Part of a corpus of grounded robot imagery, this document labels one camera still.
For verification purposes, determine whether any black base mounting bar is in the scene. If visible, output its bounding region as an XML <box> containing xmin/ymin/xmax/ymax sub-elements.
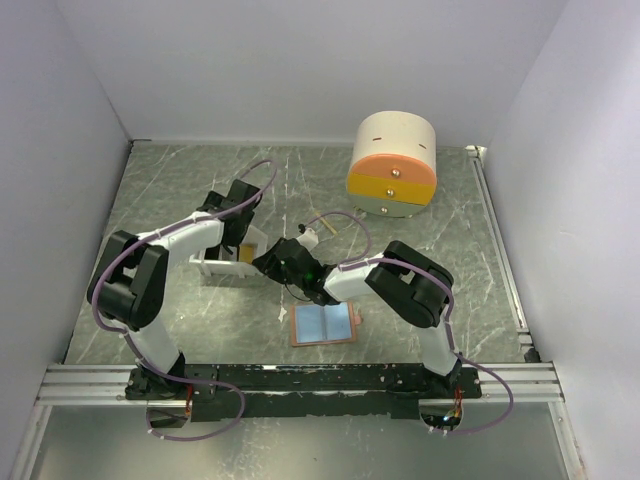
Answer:
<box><xmin>125</xmin><ymin>363</ymin><xmax>482</xmax><ymax>422</ymax></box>

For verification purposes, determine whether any small wooden stick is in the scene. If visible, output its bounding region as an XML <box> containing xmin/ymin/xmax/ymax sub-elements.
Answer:
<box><xmin>315</xmin><ymin>212</ymin><xmax>338</xmax><ymax>236</ymax></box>

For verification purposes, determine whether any aluminium front rail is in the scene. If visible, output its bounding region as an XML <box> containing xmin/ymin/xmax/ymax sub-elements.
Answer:
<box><xmin>35</xmin><ymin>363</ymin><xmax>564</xmax><ymax>406</ymax></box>

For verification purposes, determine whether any gold card stack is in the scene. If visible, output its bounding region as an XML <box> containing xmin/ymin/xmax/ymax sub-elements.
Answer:
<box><xmin>238</xmin><ymin>243</ymin><xmax>257</xmax><ymax>264</ymax></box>

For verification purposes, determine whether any pink leather card holder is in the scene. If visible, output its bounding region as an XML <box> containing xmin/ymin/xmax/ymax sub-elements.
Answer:
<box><xmin>290</xmin><ymin>302</ymin><xmax>362</xmax><ymax>347</ymax></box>

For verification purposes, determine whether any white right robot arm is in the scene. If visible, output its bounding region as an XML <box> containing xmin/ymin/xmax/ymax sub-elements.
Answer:
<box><xmin>252</xmin><ymin>237</ymin><xmax>461</xmax><ymax>398</ymax></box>

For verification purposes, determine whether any round white drawer cabinet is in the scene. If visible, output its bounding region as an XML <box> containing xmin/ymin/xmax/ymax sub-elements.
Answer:
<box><xmin>346</xmin><ymin>111</ymin><xmax>437</xmax><ymax>218</ymax></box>

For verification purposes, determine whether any white card storage box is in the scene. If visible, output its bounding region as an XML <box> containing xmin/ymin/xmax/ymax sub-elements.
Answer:
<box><xmin>189</xmin><ymin>226</ymin><xmax>268</xmax><ymax>278</ymax></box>

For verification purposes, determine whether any aluminium rail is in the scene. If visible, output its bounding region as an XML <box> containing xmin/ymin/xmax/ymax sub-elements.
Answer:
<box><xmin>35</xmin><ymin>363</ymin><xmax>564</xmax><ymax>406</ymax></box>
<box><xmin>465</xmin><ymin>145</ymin><xmax>541</xmax><ymax>363</ymax></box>

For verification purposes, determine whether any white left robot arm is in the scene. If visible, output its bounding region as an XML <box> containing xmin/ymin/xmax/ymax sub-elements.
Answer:
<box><xmin>87</xmin><ymin>180</ymin><xmax>266</xmax><ymax>399</ymax></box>

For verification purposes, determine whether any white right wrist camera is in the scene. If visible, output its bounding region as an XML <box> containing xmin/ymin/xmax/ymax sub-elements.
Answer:
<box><xmin>296</xmin><ymin>224</ymin><xmax>319</xmax><ymax>251</ymax></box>

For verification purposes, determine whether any aluminium right side rail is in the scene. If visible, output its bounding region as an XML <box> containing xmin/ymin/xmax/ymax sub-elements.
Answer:
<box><xmin>465</xmin><ymin>145</ymin><xmax>541</xmax><ymax>363</ymax></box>

